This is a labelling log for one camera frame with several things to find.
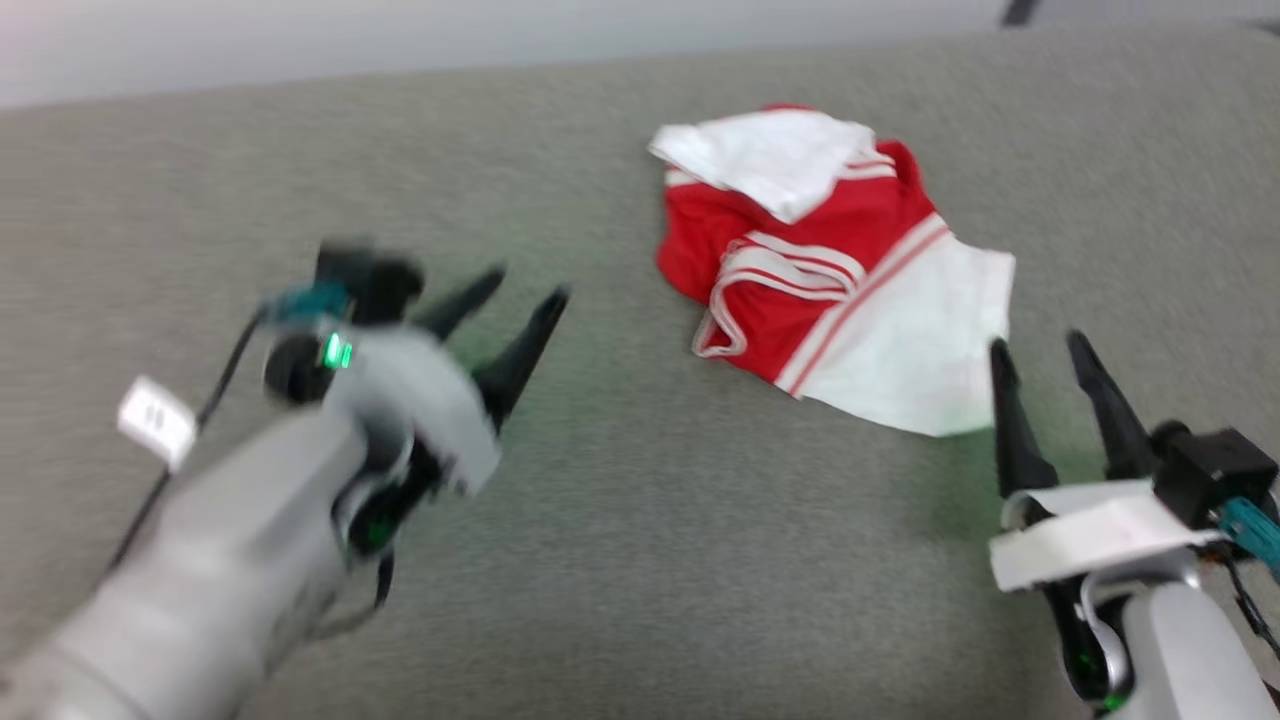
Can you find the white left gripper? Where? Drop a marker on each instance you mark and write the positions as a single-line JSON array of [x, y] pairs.
[[420, 400]]

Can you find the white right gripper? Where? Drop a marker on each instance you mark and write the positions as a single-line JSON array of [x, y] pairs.
[[1090, 535]]

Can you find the red and white basketball jersey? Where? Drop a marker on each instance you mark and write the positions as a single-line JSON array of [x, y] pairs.
[[880, 320]]

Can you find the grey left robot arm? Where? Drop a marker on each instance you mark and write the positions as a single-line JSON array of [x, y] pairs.
[[200, 560]]

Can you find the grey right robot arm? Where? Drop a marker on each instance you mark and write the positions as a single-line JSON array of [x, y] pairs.
[[1190, 650]]

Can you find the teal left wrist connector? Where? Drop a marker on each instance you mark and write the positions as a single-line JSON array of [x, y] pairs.
[[305, 303]]

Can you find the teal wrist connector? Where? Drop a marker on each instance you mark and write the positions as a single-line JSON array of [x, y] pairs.
[[305, 303], [1255, 535]]

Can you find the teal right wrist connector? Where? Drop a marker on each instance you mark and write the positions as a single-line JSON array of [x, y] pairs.
[[1255, 535]]

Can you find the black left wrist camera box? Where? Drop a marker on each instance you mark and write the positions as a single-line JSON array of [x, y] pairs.
[[365, 280]]

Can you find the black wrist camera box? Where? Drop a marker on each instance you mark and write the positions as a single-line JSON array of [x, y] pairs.
[[1215, 470], [365, 280]]

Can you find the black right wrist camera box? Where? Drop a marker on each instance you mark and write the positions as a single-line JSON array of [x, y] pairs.
[[1215, 470]]

